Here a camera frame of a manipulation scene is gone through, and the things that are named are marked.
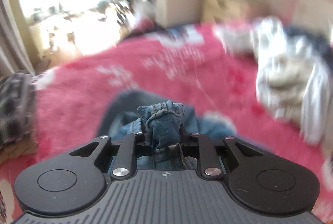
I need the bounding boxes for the blue denim jeans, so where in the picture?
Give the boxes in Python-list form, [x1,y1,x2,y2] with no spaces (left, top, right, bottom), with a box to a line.
[97,90,236,170]

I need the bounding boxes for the white grey clothes pile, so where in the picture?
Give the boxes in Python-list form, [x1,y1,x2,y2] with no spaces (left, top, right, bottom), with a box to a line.
[213,16,332,146]

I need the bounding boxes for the pink floral blanket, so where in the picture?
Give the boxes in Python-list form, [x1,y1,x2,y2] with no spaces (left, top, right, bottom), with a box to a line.
[1,24,324,223]

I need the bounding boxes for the tan folded garment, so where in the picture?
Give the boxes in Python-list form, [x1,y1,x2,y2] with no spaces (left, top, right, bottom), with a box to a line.
[0,136,38,164]

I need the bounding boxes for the black white plaid garment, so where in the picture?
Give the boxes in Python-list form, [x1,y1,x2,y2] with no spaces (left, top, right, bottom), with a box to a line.
[1,72,36,147]

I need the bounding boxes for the beige wooden nightstand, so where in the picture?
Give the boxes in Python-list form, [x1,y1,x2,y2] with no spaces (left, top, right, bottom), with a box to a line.
[200,0,250,23]

